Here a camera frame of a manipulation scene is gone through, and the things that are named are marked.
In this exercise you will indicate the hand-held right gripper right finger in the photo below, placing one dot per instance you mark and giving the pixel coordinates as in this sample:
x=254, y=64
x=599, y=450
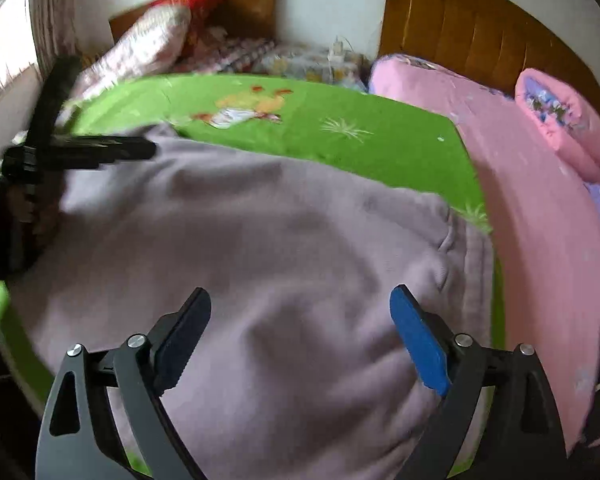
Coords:
x=420, y=340

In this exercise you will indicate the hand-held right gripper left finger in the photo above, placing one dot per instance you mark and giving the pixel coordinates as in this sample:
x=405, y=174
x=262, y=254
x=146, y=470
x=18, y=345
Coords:
x=182, y=345

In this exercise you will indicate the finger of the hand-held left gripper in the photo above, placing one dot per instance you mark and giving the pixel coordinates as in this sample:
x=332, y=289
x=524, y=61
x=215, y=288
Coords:
x=110, y=149
x=52, y=95

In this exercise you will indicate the person's left hand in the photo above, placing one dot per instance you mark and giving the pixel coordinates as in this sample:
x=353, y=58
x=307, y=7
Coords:
x=42, y=215

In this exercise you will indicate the window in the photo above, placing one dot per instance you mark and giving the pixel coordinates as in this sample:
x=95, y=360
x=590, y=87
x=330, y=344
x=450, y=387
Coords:
x=5, y=50

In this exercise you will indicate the striped curtain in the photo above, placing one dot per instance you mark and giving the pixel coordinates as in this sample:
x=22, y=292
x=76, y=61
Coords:
x=55, y=15

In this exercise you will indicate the pink floral pillow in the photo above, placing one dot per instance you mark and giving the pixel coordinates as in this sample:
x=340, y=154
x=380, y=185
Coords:
x=145, y=45

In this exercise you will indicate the pink quilt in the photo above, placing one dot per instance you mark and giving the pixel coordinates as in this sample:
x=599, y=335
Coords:
x=530, y=220

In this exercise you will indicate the red pillow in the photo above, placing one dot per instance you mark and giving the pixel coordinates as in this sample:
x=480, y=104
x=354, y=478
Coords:
x=200, y=0

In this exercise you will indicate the small wooden headboard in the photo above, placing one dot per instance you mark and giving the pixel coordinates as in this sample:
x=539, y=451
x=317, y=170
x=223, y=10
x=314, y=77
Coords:
x=252, y=5

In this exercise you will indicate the green printed bed sheet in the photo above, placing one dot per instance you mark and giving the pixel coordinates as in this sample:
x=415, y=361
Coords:
x=380, y=130

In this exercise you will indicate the white charger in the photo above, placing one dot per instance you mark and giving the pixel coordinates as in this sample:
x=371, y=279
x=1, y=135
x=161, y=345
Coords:
x=339, y=50

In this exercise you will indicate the pink rolled pillow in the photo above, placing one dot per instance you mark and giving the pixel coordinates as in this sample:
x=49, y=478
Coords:
x=570, y=125

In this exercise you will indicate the large wooden headboard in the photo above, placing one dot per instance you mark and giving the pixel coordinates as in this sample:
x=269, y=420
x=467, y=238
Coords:
x=455, y=25

